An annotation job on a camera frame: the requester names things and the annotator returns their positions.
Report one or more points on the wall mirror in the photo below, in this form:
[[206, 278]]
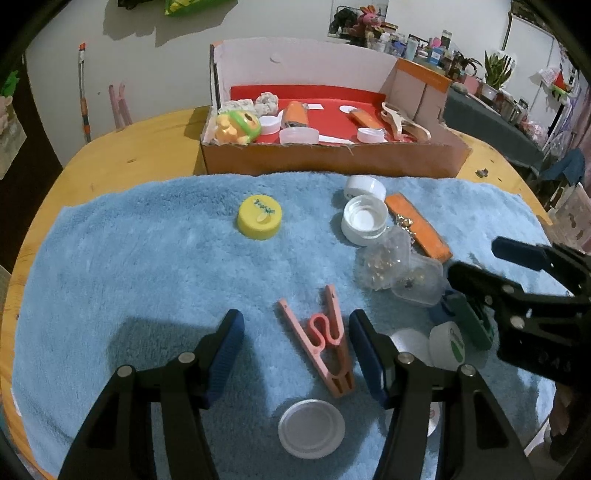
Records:
[[351, 18]]

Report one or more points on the yellow plastic cap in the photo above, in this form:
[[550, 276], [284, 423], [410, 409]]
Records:
[[259, 217]]

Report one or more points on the hanging paper sheet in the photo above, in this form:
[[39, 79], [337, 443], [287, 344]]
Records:
[[11, 143]]

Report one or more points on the white cabinet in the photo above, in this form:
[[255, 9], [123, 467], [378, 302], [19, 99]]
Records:
[[531, 69]]

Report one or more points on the clear rectangular plastic box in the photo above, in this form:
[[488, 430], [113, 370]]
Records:
[[418, 281]]

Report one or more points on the pink sticks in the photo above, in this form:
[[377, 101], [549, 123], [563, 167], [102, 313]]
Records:
[[121, 108]]

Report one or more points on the translucent round lid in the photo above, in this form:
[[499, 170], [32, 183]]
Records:
[[299, 136]]

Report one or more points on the white lid with green label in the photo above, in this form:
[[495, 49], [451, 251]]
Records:
[[448, 344]]

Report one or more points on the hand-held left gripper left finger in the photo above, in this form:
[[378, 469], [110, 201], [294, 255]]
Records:
[[226, 350]]

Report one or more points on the green clothes clip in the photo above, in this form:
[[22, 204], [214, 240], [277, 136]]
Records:
[[471, 318]]

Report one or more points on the clear round container with beads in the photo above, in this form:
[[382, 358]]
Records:
[[383, 261]]

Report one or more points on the red printed paper liner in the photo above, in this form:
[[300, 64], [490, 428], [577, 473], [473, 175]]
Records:
[[323, 94]]

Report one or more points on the flat white round lid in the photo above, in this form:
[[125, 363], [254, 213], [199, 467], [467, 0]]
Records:
[[311, 429]]

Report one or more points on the blue cloth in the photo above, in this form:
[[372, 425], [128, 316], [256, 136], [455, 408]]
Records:
[[565, 166]]

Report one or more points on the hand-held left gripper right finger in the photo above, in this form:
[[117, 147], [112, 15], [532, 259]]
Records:
[[367, 355]]

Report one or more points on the grey stick with orange bands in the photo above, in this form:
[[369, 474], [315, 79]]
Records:
[[84, 92]]

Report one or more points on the person's right hand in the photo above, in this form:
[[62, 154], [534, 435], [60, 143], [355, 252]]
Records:
[[563, 420]]

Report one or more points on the blue plastic cap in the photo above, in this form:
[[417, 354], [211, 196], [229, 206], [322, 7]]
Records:
[[441, 309]]

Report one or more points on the potted green plant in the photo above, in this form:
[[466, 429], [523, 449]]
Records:
[[497, 74]]

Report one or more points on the blue fluffy mat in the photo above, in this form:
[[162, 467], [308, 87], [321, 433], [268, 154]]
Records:
[[161, 258]]

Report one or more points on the yellow and green plush toy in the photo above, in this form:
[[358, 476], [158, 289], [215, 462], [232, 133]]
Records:
[[238, 127]]

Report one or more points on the white ribbed screw cap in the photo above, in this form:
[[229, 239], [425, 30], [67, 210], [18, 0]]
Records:
[[364, 221]]

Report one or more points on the cardboard box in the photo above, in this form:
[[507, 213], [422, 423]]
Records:
[[323, 161]]

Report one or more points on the green printed bag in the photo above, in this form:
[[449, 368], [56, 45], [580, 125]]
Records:
[[194, 5]]

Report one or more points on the pink clothes clip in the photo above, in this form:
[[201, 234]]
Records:
[[325, 346]]

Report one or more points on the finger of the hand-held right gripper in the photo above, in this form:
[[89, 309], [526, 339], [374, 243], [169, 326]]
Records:
[[517, 249], [475, 279]]

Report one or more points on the row of bottles and jars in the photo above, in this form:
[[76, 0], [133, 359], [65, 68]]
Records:
[[415, 48]]

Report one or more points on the dark green tablecloth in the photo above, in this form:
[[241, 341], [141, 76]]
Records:
[[489, 129]]

